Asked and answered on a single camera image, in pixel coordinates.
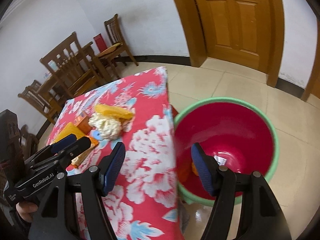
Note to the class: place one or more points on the small orange carton box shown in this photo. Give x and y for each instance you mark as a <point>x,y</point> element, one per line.
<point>81,122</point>

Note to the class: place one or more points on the person's left hand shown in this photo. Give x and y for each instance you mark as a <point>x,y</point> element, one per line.
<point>26,210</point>

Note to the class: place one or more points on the wooden chair left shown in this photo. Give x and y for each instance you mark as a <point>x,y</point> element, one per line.
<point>44,102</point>

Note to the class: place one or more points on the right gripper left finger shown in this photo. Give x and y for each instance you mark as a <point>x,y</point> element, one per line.
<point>96,182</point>

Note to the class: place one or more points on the wooden dining chair front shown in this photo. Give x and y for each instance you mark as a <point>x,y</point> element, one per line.
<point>71,64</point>

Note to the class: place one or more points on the crumpled white tissue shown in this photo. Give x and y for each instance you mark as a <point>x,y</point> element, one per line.
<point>108,127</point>

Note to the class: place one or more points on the wooden door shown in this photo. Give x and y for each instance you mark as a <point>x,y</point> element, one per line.
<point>245,32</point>

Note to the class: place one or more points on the red floral tablecloth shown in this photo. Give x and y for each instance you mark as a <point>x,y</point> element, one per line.
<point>143,202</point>

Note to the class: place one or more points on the red bag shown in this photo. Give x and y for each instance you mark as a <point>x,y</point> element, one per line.
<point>100,42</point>

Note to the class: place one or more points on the wooden chair with cushion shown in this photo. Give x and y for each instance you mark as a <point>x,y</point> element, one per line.
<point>114,33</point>

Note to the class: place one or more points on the red green plastic basin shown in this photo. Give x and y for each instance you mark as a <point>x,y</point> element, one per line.
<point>227,127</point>

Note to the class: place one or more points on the yellow seat cushion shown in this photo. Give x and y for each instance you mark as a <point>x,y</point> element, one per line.
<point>109,50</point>

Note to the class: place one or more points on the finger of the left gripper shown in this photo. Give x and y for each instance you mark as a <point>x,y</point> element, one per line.
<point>75,147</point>
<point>56,147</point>

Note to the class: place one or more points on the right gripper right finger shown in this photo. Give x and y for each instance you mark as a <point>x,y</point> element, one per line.
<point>219,182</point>

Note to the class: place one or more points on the white label in basin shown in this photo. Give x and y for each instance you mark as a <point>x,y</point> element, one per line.
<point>220,160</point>

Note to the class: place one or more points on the blue round plastic disc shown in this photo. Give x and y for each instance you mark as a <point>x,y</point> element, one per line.
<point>96,135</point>

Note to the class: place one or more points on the yellow foam net sleeve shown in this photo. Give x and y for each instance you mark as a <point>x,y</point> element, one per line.
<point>114,111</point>

